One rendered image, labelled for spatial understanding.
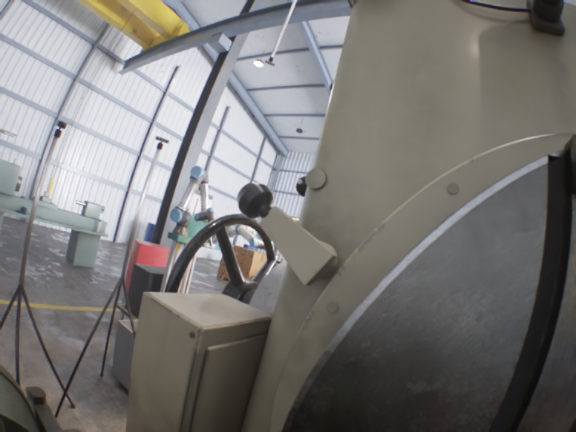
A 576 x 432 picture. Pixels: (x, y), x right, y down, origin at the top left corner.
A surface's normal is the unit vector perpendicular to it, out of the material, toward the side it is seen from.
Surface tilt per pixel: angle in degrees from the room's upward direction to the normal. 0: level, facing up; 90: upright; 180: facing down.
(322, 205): 90
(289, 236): 90
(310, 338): 90
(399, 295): 90
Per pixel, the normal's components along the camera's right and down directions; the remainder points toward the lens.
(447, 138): -0.44, -0.22
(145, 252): 0.67, 0.09
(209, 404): 0.86, 0.18
